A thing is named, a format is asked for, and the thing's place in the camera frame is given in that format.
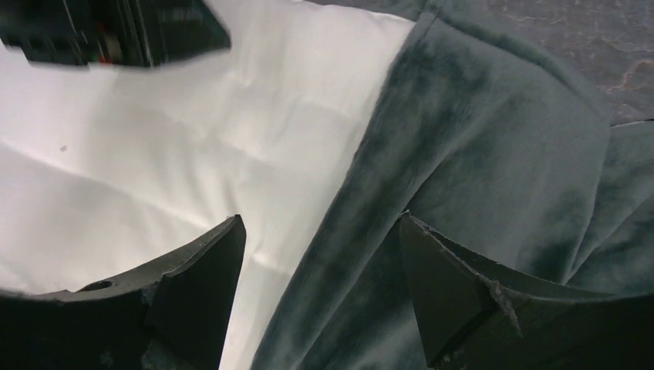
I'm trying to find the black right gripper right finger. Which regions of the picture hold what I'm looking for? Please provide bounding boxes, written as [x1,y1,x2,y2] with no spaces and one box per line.
[399,213,653,370]

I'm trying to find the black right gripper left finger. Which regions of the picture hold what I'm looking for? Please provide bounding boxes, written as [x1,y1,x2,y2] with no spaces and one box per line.
[1,215,246,369]

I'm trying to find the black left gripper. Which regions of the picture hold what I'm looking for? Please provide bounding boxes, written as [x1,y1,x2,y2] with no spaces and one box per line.
[1,0,231,68]

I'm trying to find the zebra striped pillowcase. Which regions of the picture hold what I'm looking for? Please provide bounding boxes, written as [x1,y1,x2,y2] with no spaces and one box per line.
[251,1,653,369]

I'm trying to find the white pillow with yellow edge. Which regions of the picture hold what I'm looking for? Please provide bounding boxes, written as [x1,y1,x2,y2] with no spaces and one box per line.
[1,1,413,369]

